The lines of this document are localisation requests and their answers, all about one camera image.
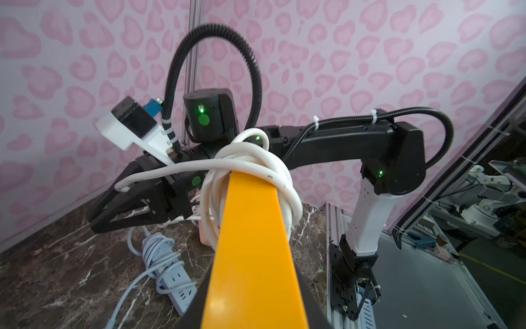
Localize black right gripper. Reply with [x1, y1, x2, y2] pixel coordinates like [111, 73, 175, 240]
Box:
[88, 149, 211, 234]

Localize aluminium corner frame post right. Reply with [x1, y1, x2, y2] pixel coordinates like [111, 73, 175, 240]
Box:
[182, 0, 204, 147]

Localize yellow power strip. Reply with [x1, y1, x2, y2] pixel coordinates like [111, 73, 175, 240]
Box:
[201, 172, 308, 328]

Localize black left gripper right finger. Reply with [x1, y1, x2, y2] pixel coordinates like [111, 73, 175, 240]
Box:
[295, 267, 333, 329]

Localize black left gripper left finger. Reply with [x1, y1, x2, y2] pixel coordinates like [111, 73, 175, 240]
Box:
[176, 271, 212, 329]

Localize pink power strip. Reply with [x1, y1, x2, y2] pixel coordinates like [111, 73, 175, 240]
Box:
[198, 219, 211, 247]

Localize light blue power strip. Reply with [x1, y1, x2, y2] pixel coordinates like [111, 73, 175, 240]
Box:
[141, 232, 197, 317]

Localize light blue power strip cord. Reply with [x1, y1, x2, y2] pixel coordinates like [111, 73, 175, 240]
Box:
[104, 225, 198, 329]

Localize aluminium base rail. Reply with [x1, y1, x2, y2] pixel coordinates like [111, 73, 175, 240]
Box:
[324, 204, 377, 328]

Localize white cord of yellow strip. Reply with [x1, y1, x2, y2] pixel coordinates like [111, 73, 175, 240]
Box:
[114, 128, 304, 252]

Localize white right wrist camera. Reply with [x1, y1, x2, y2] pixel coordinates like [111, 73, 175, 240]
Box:
[95, 96, 173, 165]

